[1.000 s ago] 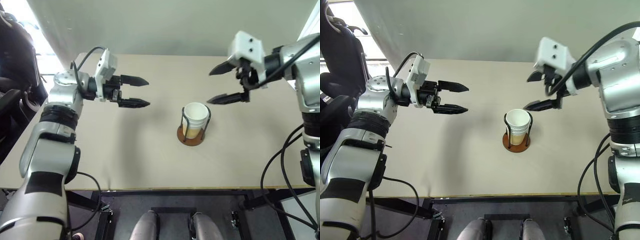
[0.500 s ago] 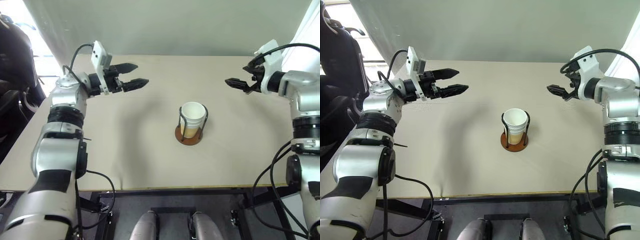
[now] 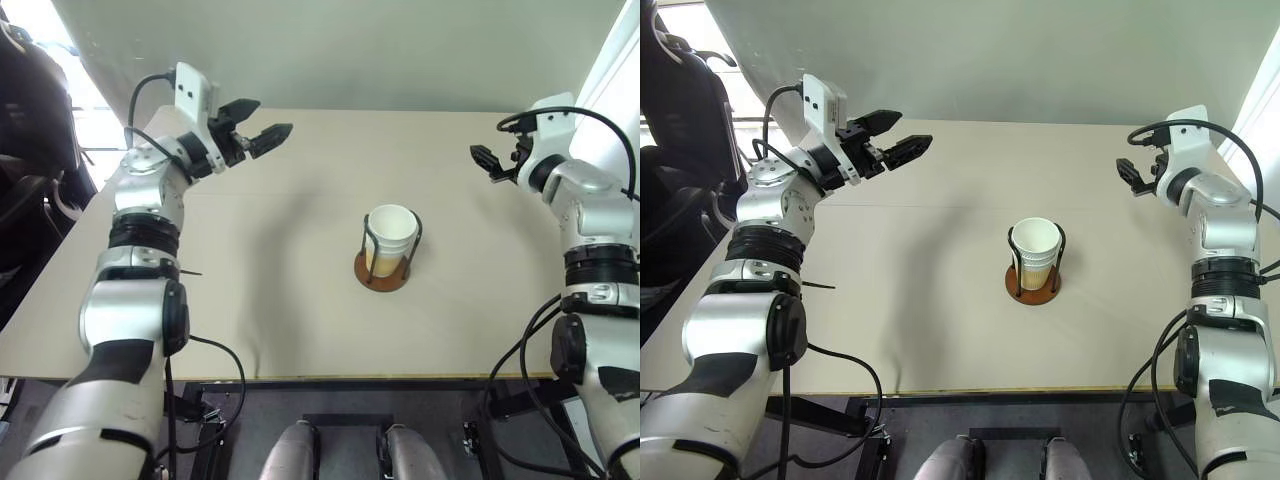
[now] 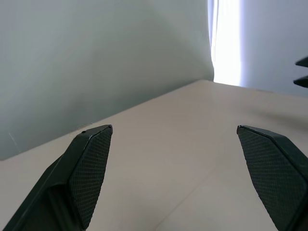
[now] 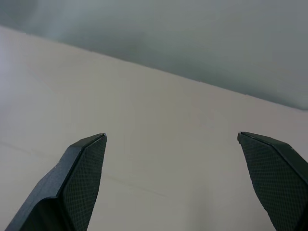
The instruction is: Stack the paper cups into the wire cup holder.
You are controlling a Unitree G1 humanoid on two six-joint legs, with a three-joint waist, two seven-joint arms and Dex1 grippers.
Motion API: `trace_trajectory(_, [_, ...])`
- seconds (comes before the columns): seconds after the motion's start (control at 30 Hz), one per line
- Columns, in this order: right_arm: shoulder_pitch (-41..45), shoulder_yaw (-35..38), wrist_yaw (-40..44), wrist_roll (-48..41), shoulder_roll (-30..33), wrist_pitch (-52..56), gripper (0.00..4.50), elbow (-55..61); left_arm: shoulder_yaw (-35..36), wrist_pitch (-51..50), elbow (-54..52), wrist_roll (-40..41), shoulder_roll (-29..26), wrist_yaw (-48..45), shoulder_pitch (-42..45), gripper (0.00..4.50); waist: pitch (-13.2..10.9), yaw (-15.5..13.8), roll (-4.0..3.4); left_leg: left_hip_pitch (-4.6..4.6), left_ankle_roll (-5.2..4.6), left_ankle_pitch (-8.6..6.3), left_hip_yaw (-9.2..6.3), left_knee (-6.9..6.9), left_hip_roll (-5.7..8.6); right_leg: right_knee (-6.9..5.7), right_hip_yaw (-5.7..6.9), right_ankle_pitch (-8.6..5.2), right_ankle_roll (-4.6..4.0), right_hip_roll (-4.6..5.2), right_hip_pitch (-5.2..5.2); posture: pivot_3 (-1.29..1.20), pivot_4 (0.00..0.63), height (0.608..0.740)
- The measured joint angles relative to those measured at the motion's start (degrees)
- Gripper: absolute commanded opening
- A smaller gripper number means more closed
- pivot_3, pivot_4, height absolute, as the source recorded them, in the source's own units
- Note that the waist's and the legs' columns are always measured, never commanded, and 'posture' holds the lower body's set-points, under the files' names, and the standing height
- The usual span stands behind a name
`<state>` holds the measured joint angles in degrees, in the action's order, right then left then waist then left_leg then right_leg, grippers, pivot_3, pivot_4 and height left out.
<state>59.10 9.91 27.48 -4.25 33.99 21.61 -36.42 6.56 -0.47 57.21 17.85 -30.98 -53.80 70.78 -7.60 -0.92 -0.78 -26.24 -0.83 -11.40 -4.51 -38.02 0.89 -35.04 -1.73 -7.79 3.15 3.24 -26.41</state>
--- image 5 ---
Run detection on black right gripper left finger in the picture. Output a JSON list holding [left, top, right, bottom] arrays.
[[5, 133, 108, 231]]

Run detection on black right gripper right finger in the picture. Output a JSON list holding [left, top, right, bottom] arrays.
[[237, 131, 308, 231]]

